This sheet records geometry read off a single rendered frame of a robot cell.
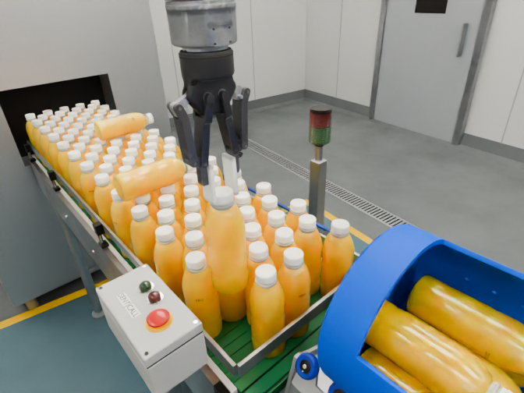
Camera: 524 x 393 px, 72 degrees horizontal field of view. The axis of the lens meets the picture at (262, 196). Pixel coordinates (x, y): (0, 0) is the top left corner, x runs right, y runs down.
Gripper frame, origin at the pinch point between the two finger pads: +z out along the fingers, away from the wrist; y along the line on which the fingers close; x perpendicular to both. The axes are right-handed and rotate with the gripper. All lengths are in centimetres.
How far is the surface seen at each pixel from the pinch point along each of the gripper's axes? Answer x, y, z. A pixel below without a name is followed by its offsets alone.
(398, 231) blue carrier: -24.7, 14.4, 5.2
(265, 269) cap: -6.0, 3.9, 18.0
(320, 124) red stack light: 18, 46, 6
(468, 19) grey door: 112, 369, 5
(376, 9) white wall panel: 226, 388, -1
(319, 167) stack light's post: 18, 47, 20
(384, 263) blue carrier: -26.8, 7.8, 6.1
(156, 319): -3.3, -16.7, 17.4
